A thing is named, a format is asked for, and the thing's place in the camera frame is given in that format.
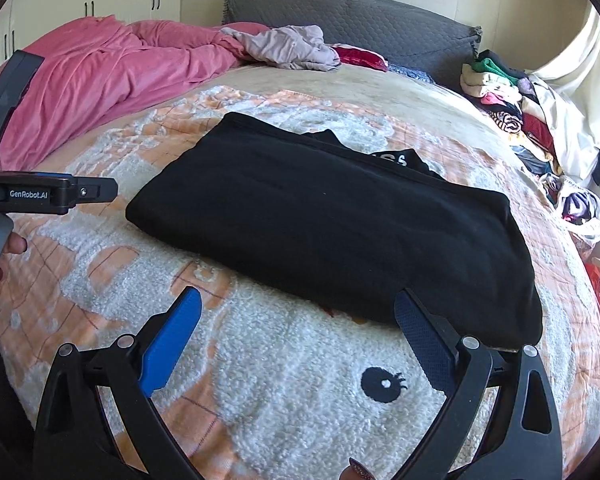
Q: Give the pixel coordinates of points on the person's left hand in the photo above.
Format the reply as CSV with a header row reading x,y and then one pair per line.
x,y
15,246

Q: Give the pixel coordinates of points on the pile of mixed clothes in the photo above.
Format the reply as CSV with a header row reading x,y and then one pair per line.
x,y
515,110

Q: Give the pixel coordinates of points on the black garment with orange band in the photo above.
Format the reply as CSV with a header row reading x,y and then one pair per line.
x,y
305,210

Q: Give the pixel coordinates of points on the orange and white fleece blanket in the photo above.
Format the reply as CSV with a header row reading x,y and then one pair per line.
x,y
280,385

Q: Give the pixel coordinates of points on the pink blanket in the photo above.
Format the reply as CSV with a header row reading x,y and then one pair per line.
x,y
105,70

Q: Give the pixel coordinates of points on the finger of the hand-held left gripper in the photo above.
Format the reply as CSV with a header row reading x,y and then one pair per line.
x,y
95,191

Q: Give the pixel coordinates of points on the lilac garment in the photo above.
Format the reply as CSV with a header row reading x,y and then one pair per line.
x,y
290,47

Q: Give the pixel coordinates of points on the blue patterned cloth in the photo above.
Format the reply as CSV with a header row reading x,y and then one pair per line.
x,y
412,74

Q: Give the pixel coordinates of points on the grey quilted headboard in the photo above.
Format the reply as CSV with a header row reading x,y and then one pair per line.
x,y
370,25

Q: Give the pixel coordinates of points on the white curtain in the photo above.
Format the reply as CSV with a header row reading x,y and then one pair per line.
x,y
575,80

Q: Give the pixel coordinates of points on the person's right hand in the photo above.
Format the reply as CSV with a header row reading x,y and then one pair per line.
x,y
357,471

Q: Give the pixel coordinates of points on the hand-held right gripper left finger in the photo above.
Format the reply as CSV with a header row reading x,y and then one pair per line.
x,y
172,345

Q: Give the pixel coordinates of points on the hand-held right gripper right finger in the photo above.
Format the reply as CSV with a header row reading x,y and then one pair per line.
x,y
422,342

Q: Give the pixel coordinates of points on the beige bed sheet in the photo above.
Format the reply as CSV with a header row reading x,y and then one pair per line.
x,y
405,100

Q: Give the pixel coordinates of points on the red cloth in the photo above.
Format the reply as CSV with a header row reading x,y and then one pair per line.
x,y
360,56

